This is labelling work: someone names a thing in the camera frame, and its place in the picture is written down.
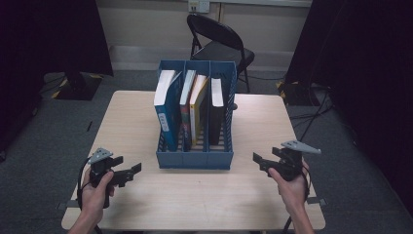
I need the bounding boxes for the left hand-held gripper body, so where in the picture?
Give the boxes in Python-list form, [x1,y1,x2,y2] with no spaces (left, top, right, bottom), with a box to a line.
[87,147,129,209]

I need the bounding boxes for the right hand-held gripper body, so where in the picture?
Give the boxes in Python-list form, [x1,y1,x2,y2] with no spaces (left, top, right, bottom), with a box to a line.
[271,139,322,182]

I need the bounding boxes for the blue plastic file rack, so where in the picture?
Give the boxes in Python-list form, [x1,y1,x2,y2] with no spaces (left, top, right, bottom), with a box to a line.
[155,58,238,171]

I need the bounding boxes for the blue book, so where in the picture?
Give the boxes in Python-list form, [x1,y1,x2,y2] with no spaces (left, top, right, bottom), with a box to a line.
[153,69,183,152]

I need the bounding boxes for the red book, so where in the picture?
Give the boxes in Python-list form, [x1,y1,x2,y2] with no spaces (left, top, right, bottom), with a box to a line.
[179,69,198,152]

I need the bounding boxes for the yellow book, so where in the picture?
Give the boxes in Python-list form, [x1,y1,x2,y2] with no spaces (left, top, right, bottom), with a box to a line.
[189,74,210,147]

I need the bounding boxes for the person's right hand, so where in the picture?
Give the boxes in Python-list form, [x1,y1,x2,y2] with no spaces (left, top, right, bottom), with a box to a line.
[267,160,312,219]

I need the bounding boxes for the person's left hand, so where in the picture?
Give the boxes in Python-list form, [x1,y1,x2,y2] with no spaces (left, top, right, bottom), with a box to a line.
[79,167,117,226]

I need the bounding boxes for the grey tape piece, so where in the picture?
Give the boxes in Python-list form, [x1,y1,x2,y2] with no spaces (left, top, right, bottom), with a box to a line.
[56,199,81,211]
[306,196,328,208]

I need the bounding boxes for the black stand base striped tape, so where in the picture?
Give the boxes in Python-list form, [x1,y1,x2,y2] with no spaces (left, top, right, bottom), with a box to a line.
[276,79,321,107]
[50,71,105,101]

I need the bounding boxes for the black folding chair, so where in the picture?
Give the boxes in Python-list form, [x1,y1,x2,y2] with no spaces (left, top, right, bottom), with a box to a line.
[186,13,256,95]

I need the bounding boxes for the black curtain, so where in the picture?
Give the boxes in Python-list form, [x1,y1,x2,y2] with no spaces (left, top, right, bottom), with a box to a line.
[0,0,114,154]
[285,0,413,215]

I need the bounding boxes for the right hand-held gripper cable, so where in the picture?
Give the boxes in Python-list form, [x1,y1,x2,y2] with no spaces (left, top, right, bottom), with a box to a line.
[282,165,314,234]

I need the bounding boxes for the hand-held gripper cable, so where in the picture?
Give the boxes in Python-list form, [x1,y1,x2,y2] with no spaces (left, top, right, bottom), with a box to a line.
[282,165,314,234]
[76,156,95,210]

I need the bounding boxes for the left hand-held gripper cable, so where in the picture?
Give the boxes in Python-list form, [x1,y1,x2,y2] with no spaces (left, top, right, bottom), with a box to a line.
[76,156,95,210]

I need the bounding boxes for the black floor cables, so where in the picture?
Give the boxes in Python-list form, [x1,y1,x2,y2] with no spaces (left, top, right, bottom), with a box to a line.
[287,87,336,144]

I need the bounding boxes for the white wall socket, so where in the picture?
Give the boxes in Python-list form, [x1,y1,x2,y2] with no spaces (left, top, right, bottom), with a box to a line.
[188,0,210,14]

